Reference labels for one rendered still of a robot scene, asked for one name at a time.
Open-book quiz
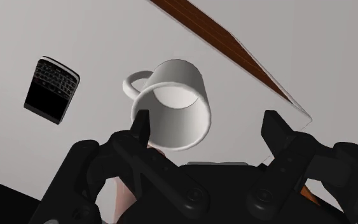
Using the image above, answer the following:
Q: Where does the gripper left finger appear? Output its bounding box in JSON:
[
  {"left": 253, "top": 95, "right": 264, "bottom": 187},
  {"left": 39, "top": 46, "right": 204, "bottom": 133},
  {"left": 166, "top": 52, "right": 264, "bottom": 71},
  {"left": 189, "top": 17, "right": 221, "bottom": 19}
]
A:
[{"left": 28, "top": 109, "right": 211, "bottom": 224}]

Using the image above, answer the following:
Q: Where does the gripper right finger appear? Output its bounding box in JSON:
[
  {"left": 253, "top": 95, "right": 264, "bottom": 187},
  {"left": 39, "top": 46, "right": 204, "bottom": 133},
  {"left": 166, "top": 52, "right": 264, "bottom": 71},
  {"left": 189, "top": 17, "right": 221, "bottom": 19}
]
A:
[{"left": 246, "top": 109, "right": 358, "bottom": 224}]

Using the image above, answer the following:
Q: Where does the white mug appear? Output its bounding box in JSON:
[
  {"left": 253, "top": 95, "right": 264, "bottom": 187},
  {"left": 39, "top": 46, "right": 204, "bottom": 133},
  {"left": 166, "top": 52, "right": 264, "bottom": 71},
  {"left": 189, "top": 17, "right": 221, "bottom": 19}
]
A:
[{"left": 123, "top": 59, "right": 212, "bottom": 152}]

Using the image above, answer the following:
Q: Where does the black keypad phone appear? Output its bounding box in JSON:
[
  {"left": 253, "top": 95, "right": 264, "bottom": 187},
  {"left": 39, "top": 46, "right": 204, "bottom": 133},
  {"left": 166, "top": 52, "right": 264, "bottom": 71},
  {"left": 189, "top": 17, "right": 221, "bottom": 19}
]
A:
[{"left": 24, "top": 55, "right": 81, "bottom": 125}]

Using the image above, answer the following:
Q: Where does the white table with brown side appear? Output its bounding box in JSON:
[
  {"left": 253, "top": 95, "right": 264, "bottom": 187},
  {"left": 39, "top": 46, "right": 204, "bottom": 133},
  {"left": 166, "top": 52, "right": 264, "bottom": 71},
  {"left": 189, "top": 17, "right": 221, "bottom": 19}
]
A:
[{"left": 0, "top": 0, "right": 322, "bottom": 224}]

